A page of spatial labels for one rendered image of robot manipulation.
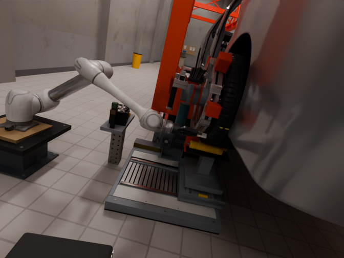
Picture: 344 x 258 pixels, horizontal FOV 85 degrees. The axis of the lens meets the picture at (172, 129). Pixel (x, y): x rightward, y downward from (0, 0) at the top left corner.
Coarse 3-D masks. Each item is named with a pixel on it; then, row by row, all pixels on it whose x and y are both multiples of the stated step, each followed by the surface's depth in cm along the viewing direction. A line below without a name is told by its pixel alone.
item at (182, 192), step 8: (184, 192) 140; (192, 192) 142; (200, 192) 148; (208, 192) 150; (184, 200) 142; (192, 200) 142; (200, 200) 141; (208, 200) 141; (216, 200) 141; (224, 200) 143
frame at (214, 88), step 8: (208, 64) 139; (216, 72) 112; (216, 88) 108; (208, 96) 110; (216, 96) 110; (192, 112) 160; (192, 120) 155; (200, 120) 116; (208, 120) 115; (200, 128) 132
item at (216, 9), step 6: (192, 6) 786; (198, 6) 873; (204, 6) 872; (210, 6) 871; (240, 6) 1093; (216, 12) 889; (222, 12) 878; (234, 12) 876; (198, 18) 1152; (204, 18) 1150; (234, 18) 1144; (228, 24) 1156; (234, 24) 1003; (228, 30) 1110
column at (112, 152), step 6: (114, 138) 168; (120, 138) 167; (114, 144) 170; (120, 144) 170; (114, 150) 172; (120, 150) 174; (114, 156) 175; (120, 156) 181; (108, 162) 178; (114, 162) 177
